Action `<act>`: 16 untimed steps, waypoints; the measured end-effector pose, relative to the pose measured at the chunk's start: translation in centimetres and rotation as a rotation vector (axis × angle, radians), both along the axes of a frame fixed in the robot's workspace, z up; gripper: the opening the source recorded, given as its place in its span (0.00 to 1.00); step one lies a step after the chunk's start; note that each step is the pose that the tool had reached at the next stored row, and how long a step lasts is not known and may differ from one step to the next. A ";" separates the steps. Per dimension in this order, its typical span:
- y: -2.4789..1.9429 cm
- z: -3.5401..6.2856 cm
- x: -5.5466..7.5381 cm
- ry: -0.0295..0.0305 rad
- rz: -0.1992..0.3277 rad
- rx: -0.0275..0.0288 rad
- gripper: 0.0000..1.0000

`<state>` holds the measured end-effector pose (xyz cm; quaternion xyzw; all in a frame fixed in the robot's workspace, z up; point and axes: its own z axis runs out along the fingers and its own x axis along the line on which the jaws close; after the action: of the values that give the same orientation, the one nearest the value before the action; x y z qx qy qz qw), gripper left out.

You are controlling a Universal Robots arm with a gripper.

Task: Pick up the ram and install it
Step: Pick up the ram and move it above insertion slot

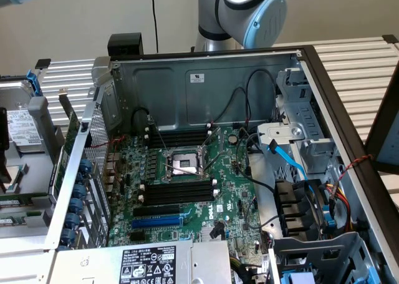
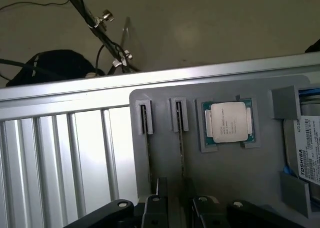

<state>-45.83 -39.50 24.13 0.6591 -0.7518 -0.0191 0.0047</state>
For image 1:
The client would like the black yellow wire bundle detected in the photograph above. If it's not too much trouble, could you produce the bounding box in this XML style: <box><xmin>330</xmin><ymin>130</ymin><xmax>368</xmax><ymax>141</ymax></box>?
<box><xmin>229</xmin><ymin>254</ymin><xmax>272</xmax><ymax>284</ymax></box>

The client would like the blue plastic disk carrier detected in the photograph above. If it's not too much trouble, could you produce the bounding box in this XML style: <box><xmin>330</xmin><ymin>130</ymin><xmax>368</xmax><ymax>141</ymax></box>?
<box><xmin>26</xmin><ymin>70</ymin><xmax>44</xmax><ymax>98</ymax></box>

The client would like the dark leaning side panel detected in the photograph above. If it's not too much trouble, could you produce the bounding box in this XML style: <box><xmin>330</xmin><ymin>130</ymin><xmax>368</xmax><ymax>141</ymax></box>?
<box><xmin>363</xmin><ymin>77</ymin><xmax>399</xmax><ymax>174</ymax></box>

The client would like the black wire plug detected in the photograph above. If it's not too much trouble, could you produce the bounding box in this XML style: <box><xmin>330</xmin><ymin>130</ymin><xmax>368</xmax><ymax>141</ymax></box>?
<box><xmin>209</xmin><ymin>221</ymin><xmax>225</xmax><ymax>240</ymax></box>

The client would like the silver hard disk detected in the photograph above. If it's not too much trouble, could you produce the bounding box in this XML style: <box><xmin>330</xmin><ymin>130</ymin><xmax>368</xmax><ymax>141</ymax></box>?
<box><xmin>0</xmin><ymin>80</ymin><xmax>45</xmax><ymax>154</ymax></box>

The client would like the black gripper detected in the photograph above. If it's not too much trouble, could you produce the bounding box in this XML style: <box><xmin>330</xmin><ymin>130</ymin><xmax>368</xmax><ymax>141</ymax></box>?
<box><xmin>0</xmin><ymin>107</ymin><xmax>13</xmax><ymax>193</ymax></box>

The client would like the black box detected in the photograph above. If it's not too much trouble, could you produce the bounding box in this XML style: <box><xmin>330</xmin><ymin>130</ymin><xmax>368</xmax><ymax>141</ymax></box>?
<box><xmin>107</xmin><ymin>33</ymin><xmax>144</xmax><ymax>56</ymax></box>

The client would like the twisted red black wire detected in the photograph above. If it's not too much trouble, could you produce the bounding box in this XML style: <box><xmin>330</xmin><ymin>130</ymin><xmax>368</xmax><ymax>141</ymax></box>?
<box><xmin>338</xmin><ymin>154</ymin><xmax>374</xmax><ymax>185</ymax></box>

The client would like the grey parts rack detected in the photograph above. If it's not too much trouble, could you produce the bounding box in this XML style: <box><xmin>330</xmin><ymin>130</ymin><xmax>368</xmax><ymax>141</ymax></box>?
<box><xmin>0</xmin><ymin>96</ymin><xmax>65</xmax><ymax>240</ymax></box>

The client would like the green graphics card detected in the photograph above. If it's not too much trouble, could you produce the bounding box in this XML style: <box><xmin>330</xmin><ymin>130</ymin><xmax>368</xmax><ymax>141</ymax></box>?
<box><xmin>49</xmin><ymin>88</ymin><xmax>82</xmax><ymax>200</ymax></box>

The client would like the silver power supply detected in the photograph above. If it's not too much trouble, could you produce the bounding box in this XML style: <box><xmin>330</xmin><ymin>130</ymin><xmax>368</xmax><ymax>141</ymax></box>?
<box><xmin>55</xmin><ymin>239</ymin><xmax>232</xmax><ymax>284</ymax></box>

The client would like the green motherboard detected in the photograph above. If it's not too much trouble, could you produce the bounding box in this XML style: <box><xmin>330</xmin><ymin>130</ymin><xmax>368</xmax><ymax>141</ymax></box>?
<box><xmin>107</xmin><ymin>126</ymin><xmax>266</xmax><ymax>247</ymax></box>

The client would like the long black expansion slot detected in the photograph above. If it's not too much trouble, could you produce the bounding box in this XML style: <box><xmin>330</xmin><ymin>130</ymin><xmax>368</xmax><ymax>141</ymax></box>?
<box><xmin>133</xmin><ymin>205</ymin><xmax>181</xmax><ymax>218</ymax></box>

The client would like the thin black red wire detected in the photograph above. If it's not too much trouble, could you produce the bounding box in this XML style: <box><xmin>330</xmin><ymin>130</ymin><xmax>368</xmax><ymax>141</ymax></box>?
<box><xmin>210</xmin><ymin>86</ymin><xmax>252</xmax><ymax>124</ymax></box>

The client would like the CPU socket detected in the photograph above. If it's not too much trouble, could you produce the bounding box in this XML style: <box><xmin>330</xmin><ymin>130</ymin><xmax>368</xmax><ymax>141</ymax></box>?
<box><xmin>161</xmin><ymin>148</ymin><xmax>213</xmax><ymax>184</ymax></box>

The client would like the yellow red power wire bundle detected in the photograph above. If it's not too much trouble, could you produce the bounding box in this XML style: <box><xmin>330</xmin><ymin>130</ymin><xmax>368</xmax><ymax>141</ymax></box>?
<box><xmin>324</xmin><ymin>184</ymin><xmax>355</xmax><ymax>232</ymax></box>

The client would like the short black looped wire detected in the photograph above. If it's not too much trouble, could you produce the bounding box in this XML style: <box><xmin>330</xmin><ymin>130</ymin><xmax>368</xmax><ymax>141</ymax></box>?
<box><xmin>132</xmin><ymin>107</ymin><xmax>151</xmax><ymax>132</ymax></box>

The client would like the silver metal disk bay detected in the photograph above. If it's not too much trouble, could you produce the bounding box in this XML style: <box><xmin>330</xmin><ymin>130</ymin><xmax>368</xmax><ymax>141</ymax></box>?
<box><xmin>257</xmin><ymin>68</ymin><xmax>342</xmax><ymax>185</ymax></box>

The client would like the thick black power wire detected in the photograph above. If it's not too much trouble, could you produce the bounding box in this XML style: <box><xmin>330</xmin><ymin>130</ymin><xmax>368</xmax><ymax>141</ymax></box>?
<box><xmin>245</xmin><ymin>69</ymin><xmax>278</xmax><ymax>122</ymax></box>

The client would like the open PC case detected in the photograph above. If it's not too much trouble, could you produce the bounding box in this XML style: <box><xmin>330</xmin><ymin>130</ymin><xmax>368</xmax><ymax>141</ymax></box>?
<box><xmin>43</xmin><ymin>45</ymin><xmax>399</xmax><ymax>284</ymax></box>

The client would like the blue disk wire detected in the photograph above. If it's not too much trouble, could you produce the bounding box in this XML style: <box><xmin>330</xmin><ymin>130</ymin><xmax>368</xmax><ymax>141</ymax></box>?
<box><xmin>267</xmin><ymin>139</ymin><xmax>311</xmax><ymax>182</ymax></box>

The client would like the grey metal drive cage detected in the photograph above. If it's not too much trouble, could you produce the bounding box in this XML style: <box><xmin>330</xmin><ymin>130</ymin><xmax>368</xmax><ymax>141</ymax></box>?
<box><xmin>268</xmin><ymin>232</ymin><xmax>380</xmax><ymax>284</ymax></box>

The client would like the thin black fan wire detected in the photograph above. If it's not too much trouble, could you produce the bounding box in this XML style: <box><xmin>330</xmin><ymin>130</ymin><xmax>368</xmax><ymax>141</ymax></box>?
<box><xmin>234</xmin><ymin>127</ymin><xmax>278</xmax><ymax>193</ymax></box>

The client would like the black camera cable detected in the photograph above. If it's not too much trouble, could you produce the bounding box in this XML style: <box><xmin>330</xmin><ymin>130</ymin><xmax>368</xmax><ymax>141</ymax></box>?
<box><xmin>150</xmin><ymin>0</ymin><xmax>159</xmax><ymax>52</ymax></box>

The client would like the blue expansion slot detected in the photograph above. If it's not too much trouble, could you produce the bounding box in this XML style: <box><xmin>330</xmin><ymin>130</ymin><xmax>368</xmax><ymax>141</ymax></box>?
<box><xmin>131</xmin><ymin>217</ymin><xmax>183</xmax><ymax>230</ymax></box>

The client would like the silver chipset heat sink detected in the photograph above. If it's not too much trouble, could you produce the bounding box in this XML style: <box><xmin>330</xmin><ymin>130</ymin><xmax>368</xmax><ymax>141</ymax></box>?
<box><xmin>200</xmin><ymin>227</ymin><xmax>227</xmax><ymax>242</ymax></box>

